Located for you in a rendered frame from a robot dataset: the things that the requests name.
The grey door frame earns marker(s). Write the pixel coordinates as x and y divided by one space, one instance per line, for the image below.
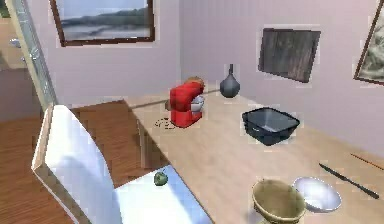
31 50

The light wooden table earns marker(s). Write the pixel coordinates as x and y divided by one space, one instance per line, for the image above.
260 160

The dark wooden framed picture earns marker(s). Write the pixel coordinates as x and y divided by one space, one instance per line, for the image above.
288 53

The olive green bowl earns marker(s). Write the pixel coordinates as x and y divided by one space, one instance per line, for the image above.
278 201

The red coffee machine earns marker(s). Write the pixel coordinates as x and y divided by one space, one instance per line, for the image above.
184 103

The green apple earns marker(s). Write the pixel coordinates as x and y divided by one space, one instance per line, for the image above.
160 179

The dark square baking pan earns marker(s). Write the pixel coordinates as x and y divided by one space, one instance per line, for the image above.
270 125

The white cushioned wooden chair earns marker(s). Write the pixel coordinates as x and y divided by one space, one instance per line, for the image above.
83 173

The brown thin stick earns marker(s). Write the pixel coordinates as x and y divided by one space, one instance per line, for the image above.
366 161

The white plate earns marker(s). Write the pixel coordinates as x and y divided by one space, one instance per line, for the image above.
318 194

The dark grey round vase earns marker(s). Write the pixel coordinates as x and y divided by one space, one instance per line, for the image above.
229 86

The brown framed landscape picture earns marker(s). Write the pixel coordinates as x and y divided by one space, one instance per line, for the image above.
106 20

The brown framed grey picture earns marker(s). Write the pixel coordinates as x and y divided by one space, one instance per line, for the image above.
373 53

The black knife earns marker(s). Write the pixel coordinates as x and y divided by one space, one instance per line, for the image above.
348 180

